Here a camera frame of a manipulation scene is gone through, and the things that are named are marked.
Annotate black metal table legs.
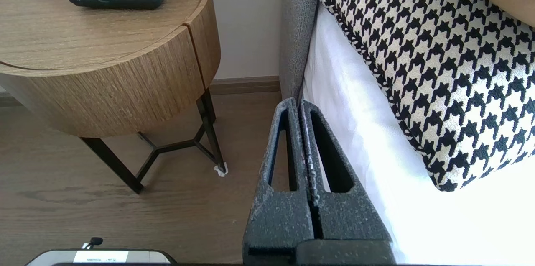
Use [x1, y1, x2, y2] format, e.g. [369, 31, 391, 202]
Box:
[79, 88, 228, 194]

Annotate black white houndstooth pillow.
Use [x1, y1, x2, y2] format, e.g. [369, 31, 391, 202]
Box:
[313, 0, 535, 192]

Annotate round wooden bedside table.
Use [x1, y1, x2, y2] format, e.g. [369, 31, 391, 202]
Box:
[0, 0, 221, 91]

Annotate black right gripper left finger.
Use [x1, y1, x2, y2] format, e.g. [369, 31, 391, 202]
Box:
[245, 98, 314, 246]

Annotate grey fabric headboard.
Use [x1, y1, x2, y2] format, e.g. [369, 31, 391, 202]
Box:
[279, 0, 320, 103]

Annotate round wooden side table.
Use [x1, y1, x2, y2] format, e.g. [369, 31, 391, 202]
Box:
[0, 25, 206, 138]

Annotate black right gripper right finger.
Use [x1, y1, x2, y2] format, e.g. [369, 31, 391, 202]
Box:
[302, 100, 393, 241]

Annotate white labelled robot housing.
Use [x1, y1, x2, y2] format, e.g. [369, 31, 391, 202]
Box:
[25, 249, 177, 266]

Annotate white bed with grey headboard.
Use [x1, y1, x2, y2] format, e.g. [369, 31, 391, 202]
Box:
[302, 5, 535, 264]

